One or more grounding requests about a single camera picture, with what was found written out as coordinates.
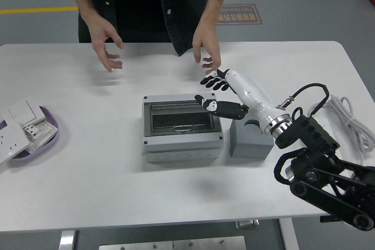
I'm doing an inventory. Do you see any person's right hand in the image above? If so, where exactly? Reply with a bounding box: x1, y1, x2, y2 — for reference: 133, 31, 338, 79
87, 17, 125, 73

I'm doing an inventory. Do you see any white power strip cable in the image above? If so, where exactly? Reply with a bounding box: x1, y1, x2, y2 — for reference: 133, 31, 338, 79
306, 94, 375, 165

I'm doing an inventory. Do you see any metal table bracket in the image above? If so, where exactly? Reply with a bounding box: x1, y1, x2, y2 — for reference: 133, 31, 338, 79
235, 218, 261, 230

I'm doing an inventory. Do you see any white rocker switch panel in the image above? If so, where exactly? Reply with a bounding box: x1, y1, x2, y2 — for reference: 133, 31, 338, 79
0, 100, 47, 128

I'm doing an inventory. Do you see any person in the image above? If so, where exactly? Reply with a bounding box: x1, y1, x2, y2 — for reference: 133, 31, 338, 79
47, 0, 254, 57

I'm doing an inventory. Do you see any white perforated mounting part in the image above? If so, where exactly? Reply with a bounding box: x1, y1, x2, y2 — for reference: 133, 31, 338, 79
28, 120, 58, 150

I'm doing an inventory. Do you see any purple tray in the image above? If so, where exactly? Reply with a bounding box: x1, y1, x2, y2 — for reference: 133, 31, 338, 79
5, 105, 60, 162

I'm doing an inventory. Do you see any white circuit breaker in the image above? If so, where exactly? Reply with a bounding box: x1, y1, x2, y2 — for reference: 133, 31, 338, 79
22, 124, 40, 141

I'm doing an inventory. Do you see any brown floor sign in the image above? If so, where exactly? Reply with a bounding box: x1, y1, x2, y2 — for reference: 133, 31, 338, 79
216, 4, 263, 26

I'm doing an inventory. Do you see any white table leg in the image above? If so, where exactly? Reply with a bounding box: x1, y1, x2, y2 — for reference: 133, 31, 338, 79
277, 217, 300, 250
58, 230, 79, 250

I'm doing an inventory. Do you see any white socket panel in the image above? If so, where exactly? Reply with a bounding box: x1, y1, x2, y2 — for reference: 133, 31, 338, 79
0, 119, 30, 166

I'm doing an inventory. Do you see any metal base plate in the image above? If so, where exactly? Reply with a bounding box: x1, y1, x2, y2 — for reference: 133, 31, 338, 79
98, 235, 247, 250

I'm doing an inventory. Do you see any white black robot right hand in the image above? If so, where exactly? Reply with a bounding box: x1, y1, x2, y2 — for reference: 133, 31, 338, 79
194, 68, 289, 135

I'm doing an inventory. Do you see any person's left hand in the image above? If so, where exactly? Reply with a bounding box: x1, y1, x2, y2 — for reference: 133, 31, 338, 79
191, 21, 223, 76

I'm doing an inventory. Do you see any grey cube block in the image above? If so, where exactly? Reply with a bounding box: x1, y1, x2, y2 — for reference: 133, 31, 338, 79
230, 117, 275, 160

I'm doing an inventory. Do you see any grey electrical box clear lid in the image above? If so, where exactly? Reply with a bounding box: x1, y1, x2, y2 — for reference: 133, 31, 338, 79
141, 93, 224, 164

